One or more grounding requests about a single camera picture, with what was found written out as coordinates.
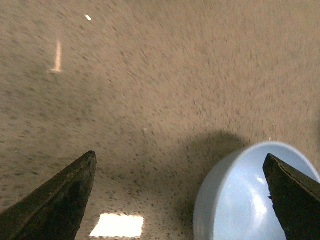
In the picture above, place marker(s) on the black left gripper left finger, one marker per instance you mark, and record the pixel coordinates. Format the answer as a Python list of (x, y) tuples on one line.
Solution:
[(54, 211)]

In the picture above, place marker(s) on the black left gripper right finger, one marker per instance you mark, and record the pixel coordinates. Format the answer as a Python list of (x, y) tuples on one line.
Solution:
[(295, 198)]

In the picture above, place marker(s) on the light blue bowl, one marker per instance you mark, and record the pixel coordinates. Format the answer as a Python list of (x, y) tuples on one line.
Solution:
[(233, 201)]

